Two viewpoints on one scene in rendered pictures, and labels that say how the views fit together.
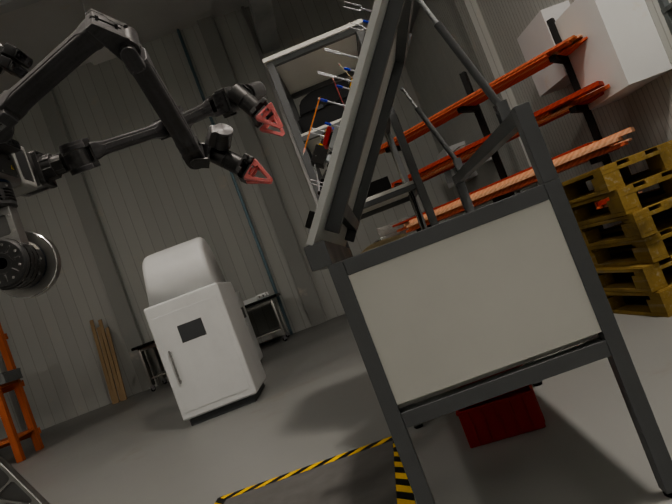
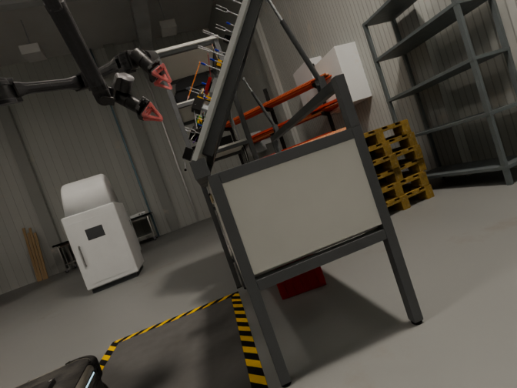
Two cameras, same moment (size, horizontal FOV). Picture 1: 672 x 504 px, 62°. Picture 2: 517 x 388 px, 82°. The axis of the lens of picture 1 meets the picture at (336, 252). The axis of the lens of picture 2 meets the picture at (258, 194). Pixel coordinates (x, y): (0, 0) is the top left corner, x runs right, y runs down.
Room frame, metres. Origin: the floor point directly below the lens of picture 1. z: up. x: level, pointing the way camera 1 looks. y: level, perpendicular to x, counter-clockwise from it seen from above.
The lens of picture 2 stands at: (0.34, 0.12, 0.74)
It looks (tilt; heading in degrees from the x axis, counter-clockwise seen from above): 3 degrees down; 347
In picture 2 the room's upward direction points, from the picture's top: 19 degrees counter-clockwise
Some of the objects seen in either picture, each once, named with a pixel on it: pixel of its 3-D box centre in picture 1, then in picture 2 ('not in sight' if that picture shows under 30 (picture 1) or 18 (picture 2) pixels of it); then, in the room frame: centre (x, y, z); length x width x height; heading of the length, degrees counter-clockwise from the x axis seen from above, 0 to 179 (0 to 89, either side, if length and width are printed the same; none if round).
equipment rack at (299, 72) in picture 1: (381, 225); (225, 165); (2.88, -0.27, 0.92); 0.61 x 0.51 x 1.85; 176
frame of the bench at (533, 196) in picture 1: (464, 340); (282, 233); (1.95, -0.31, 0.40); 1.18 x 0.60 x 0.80; 176
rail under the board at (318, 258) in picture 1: (336, 256); (203, 178); (1.97, 0.00, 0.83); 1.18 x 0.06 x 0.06; 176
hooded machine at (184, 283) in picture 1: (201, 325); (101, 229); (5.10, 1.39, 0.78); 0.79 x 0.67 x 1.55; 2
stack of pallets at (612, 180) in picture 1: (637, 226); (358, 174); (3.34, -1.73, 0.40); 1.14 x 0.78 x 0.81; 4
